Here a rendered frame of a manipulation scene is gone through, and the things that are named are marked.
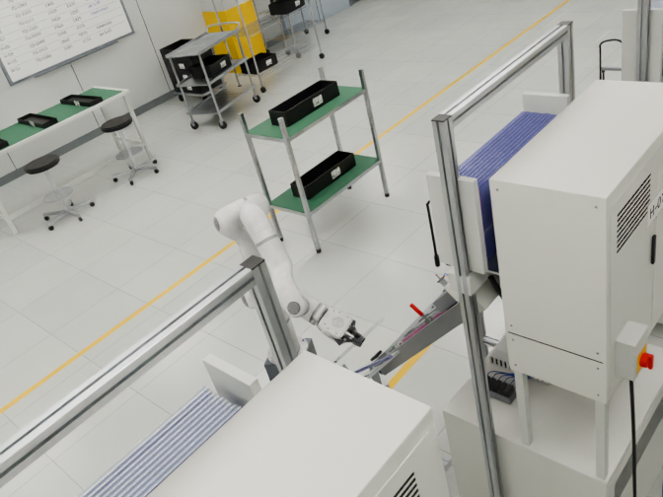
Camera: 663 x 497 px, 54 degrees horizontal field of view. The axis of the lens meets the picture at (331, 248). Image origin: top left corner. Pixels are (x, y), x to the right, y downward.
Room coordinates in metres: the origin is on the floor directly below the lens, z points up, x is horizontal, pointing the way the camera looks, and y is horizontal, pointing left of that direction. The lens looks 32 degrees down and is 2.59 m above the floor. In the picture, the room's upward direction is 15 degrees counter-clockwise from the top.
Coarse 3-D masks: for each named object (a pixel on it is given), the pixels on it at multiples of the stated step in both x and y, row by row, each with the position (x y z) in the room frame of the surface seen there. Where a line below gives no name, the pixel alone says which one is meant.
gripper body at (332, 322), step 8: (328, 312) 1.86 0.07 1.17; (336, 312) 1.86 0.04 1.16; (320, 320) 1.83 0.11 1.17; (328, 320) 1.83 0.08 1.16; (336, 320) 1.83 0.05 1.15; (344, 320) 1.83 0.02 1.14; (320, 328) 1.82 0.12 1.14; (328, 328) 1.80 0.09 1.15; (336, 328) 1.80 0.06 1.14; (344, 328) 1.80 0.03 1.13; (328, 336) 1.80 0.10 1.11; (336, 336) 1.77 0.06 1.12
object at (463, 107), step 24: (528, 48) 1.93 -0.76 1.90; (552, 48) 1.98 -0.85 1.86; (504, 72) 1.79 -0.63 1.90; (480, 96) 1.69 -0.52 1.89; (528, 96) 2.03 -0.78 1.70; (552, 96) 1.96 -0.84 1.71; (456, 120) 1.61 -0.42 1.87; (432, 192) 1.66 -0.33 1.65; (432, 216) 1.67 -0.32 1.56; (480, 216) 1.56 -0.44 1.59; (480, 240) 1.55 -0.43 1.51; (480, 264) 1.55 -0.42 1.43; (504, 360) 1.90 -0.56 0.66; (504, 384) 1.76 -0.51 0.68
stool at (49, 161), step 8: (40, 160) 6.14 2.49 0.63; (48, 160) 6.07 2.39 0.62; (56, 160) 6.05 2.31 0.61; (32, 168) 5.98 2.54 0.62; (40, 168) 5.94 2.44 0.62; (48, 168) 5.95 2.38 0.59; (48, 176) 6.07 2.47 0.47; (56, 192) 6.07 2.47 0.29; (64, 192) 6.07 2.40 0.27; (48, 200) 5.98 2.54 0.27; (56, 200) 5.94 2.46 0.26; (88, 200) 6.17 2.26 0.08; (64, 208) 6.07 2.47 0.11; (72, 208) 6.10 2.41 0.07; (80, 216) 5.90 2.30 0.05; (48, 224) 5.86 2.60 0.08
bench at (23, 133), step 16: (112, 96) 7.04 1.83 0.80; (48, 112) 7.08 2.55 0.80; (64, 112) 6.91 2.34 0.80; (80, 112) 6.75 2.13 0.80; (16, 128) 6.81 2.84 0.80; (32, 128) 6.65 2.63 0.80; (48, 128) 6.50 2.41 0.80; (16, 144) 6.27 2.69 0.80; (144, 144) 7.12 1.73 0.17; (112, 160) 6.84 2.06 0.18; (0, 208) 6.02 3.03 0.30
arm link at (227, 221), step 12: (228, 204) 2.26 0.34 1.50; (240, 204) 2.24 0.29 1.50; (216, 216) 2.22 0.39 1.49; (228, 216) 2.20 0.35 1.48; (216, 228) 2.21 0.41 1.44; (228, 228) 2.18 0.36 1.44; (240, 228) 2.21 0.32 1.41; (240, 240) 2.20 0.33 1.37; (252, 240) 2.22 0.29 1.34; (252, 252) 2.22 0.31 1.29; (252, 300) 2.20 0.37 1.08
